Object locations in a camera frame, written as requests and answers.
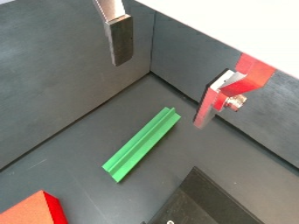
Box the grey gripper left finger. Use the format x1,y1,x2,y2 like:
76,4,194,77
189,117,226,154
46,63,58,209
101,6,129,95
92,0,133,67

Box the red block with shaped holes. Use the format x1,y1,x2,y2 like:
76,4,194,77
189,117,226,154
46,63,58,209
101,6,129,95
0,191,68,224

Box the green star-profile bar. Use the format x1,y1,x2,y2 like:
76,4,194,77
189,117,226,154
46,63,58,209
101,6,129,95
101,107,181,183

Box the red-tinted gripper right finger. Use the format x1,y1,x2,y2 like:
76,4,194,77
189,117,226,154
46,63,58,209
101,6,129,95
193,53,276,129

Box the black curved fixture stand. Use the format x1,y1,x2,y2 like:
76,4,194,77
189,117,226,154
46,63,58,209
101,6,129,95
140,166,265,224

